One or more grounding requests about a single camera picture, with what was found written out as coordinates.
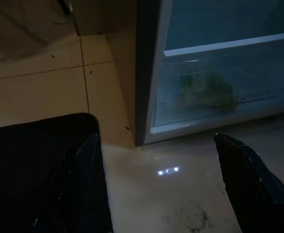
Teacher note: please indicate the glass fridge shelf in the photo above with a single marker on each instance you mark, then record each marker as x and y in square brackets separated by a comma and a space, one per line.
[229, 44]

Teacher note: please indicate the green leafy vegetable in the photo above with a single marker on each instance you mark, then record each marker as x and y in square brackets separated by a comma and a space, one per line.
[212, 92]

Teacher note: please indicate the grey two-door fridge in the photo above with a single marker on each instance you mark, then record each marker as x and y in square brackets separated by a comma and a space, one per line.
[146, 72]

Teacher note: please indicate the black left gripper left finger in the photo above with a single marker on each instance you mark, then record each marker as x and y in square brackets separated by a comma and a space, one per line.
[83, 194]

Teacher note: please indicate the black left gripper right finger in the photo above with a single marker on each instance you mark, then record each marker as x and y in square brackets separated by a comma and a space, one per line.
[256, 194]

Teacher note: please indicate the large black floor mat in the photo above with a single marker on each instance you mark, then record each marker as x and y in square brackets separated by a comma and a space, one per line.
[23, 157]

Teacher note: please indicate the clear crisper drawer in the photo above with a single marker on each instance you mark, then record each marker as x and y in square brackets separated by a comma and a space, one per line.
[265, 80]

